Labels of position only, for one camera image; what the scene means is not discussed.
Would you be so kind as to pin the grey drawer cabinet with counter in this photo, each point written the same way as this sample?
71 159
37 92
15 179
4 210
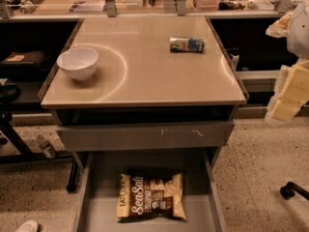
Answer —
140 81

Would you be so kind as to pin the brown sea salt chip bag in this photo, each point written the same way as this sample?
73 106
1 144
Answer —
143 197

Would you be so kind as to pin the open grey middle drawer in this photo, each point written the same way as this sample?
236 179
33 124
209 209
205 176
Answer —
101 186

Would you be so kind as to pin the white shoe tip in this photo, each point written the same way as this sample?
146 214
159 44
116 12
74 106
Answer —
28 226

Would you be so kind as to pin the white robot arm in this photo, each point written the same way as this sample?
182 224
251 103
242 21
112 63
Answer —
298 34

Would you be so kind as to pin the black chair wheel leg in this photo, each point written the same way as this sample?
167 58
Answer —
291 189

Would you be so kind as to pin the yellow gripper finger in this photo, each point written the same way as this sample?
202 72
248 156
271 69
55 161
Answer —
291 92
279 29

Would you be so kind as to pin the closed grey top drawer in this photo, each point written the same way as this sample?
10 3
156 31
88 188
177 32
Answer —
145 136

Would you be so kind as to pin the black table leg frame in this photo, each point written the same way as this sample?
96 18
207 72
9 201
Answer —
25 153

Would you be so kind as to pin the blue silver snack packet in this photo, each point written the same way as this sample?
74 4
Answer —
195 45

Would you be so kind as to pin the white ceramic bowl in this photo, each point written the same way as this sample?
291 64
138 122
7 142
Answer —
78 63

